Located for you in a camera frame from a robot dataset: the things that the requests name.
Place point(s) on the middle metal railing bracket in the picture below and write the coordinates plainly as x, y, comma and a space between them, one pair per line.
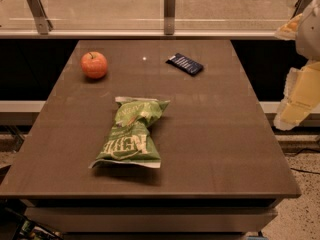
169, 17

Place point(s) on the left metal railing bracket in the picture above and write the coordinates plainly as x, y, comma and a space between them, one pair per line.
42, 22

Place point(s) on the red apple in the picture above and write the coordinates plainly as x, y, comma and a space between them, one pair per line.
94, 65

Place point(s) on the metal railing bracket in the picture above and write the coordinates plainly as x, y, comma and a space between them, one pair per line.
305, 0
42, 22
169, 17

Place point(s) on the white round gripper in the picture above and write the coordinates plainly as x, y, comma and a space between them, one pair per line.
310, 37

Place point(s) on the glass railing panel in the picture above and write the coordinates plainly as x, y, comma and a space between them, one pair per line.
149, 14

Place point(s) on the dark blue snack bar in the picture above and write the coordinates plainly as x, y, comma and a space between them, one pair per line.
185, 64

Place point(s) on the right metal railing bracket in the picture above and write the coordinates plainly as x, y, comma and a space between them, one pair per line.
305, 0

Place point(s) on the green jalapeno chip bag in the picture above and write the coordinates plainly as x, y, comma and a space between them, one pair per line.
129, 140

